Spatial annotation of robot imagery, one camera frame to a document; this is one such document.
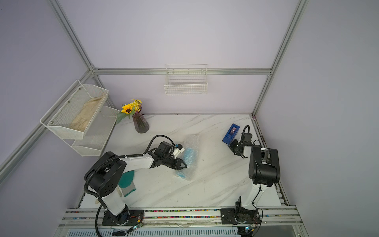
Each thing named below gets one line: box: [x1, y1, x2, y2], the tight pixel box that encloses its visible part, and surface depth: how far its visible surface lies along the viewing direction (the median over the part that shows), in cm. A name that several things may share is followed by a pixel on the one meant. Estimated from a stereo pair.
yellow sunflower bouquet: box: [116, 98, 143, 125], surface depth 93 cm
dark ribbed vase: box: [132, 110, 150, 134], surface depth 106 cm
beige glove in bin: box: [69, 94, 106, 132], surface depth 81 cm
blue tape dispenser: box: [222, 123, 240, 146], surface depth 104 cm
